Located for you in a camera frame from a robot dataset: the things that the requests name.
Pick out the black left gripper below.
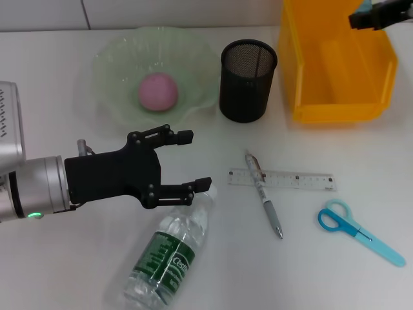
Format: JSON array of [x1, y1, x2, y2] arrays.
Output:
[[64, 123, 212, 210]]

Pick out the pink peach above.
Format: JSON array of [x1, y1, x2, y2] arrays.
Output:
[[138, 72, 179, 113]]

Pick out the clear plastic ruler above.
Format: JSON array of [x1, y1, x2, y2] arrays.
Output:
[[227, 167, 336, 192]]

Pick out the clear green-label water bottle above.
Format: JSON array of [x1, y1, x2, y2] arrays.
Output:
[[123, 185, 217, 307]]

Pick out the blue teal scissors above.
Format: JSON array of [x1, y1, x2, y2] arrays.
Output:
[[317, 199, 407, 268]]

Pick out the black mesh pen holder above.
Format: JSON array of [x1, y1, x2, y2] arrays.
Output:
[[219, 38, 279, 123]]

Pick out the clear grey ballpoint pen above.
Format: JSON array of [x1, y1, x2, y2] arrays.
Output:
[[244, 148, 284, 240]]

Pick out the green glass fruit plate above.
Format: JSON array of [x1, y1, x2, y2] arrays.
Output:
[[92, 26, 221, 129]]

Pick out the yellow plastic bin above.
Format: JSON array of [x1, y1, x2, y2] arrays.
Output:
[[277, 0, 399, 125]]

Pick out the left gripper cable with connector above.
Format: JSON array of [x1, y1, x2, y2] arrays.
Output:
[[76, 138, 97, 156]]

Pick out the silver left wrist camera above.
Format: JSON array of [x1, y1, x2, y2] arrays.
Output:
[[0, 80, 26, 177]]

